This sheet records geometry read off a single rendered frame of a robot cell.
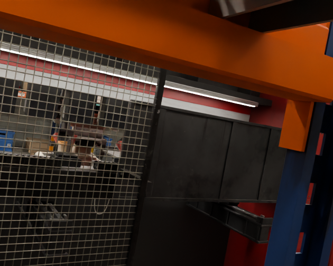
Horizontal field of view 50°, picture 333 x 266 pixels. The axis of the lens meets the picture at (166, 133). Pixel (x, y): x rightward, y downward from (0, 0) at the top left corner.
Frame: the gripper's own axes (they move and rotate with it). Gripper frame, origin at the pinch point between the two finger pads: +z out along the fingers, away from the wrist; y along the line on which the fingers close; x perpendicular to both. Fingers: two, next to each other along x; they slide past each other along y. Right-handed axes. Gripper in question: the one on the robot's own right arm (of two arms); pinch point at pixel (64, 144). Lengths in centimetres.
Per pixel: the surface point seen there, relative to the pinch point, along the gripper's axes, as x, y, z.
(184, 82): -69, 49, -21
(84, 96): -49, -2, -12
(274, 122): -63, 122, -10
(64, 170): -71, -16, 36
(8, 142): 524, 8, -175
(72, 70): -55, -11, -22
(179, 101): -48, 58, -20
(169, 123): -86, 27, 14
